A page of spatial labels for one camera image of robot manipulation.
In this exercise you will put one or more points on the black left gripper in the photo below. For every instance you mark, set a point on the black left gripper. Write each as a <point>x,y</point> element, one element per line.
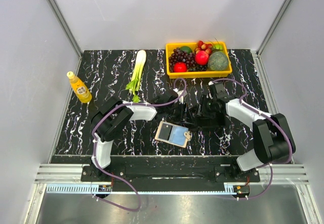
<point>185,115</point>

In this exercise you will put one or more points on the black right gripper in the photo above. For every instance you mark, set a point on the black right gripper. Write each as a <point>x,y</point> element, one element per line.
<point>201,109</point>

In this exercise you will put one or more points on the beige leather card holder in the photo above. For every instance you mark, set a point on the beige leather card holder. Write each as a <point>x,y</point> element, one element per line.
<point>180,136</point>

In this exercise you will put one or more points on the black credit card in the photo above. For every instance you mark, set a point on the black credit card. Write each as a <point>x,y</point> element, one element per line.
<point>165,131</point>

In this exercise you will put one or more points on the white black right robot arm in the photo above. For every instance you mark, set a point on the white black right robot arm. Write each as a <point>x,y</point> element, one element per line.
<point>273,142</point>

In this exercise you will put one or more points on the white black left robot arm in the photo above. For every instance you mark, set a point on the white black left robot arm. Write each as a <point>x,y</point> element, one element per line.
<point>109,122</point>

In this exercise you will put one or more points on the dark blue grape bunch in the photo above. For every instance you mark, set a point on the dark blue grape bunch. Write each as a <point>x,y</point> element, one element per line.
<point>197,68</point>

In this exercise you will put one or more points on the green white leek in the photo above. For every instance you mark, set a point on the green white leek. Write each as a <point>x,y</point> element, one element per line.
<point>134,85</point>

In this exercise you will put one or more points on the green netted melon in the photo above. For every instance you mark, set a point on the green netted melon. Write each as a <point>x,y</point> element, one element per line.
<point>218,61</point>

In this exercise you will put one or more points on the red purple grape bunch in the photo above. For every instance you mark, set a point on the red purple grape bunch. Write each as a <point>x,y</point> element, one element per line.
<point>179,56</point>

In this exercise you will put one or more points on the large red apple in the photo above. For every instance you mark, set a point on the large red apple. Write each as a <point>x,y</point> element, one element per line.
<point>202,57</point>

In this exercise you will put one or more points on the dark green avocado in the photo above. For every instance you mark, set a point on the dark green avocado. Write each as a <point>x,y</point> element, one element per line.
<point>186,49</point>

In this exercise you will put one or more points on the yellow plastic fruit bin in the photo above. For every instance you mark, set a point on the yellow plastic fruit bin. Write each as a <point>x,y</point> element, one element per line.
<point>202,74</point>

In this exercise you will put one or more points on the red cherry cluster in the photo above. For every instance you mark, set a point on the red cherry cluster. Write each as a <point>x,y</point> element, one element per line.
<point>201,46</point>

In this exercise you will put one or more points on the bright green apple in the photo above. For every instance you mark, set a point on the bright green apple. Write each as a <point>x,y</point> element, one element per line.
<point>217,47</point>

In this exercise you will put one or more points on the yellow juice bottle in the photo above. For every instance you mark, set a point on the yellow juice bottle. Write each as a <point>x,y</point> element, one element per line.
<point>79,88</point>

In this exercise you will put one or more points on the black metal base plate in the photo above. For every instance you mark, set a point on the black metal base plate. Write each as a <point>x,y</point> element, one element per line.
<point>159,164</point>

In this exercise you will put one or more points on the white slotted cable duct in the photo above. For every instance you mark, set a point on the white slotted cable duct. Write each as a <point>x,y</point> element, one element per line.
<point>97,188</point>

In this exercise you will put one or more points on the aluminium frame rail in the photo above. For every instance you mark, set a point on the aluminium frame rail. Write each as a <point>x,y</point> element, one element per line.
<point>76,173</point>

